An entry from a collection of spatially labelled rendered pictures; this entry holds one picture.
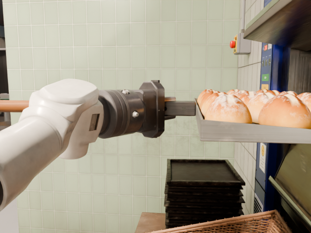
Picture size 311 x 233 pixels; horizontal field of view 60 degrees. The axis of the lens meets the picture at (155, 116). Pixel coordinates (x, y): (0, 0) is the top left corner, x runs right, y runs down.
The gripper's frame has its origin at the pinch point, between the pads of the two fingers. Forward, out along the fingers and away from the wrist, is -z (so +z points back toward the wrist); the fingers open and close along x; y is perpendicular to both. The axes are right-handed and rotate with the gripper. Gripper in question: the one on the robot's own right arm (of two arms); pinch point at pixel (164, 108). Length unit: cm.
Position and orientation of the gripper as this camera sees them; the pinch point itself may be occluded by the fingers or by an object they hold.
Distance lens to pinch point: 61.3
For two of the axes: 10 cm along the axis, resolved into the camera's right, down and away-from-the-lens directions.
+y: 7.4, 0.8, -6.7
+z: -6.7, 0.9, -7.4
